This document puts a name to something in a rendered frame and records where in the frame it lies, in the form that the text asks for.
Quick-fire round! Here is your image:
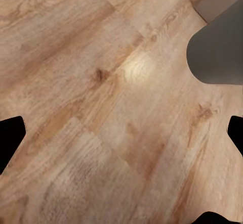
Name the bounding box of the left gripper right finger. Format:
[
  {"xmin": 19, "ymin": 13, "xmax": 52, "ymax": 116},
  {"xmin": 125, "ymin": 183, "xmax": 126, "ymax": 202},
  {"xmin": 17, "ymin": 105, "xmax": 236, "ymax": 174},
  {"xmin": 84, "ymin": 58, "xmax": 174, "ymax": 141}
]
[{"xmin": 227, "ymin": 116, "xmax": 243, "ymax": 155}]

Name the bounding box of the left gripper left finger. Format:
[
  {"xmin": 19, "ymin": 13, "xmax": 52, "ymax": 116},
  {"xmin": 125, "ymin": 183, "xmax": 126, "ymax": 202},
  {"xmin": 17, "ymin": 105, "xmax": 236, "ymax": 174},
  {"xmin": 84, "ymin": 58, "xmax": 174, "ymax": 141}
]
[{"xmin": 0, "ymin": 116, "xmax": 25, "ymax": 175}]

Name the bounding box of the trash can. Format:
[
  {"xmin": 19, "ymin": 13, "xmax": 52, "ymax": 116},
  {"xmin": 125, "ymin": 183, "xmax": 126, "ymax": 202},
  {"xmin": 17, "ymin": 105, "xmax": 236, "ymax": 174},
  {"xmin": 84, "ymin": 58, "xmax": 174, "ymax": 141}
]
[{"xmin": 186, "ymin": 0, "xmax": 243, "ymax": 85}]

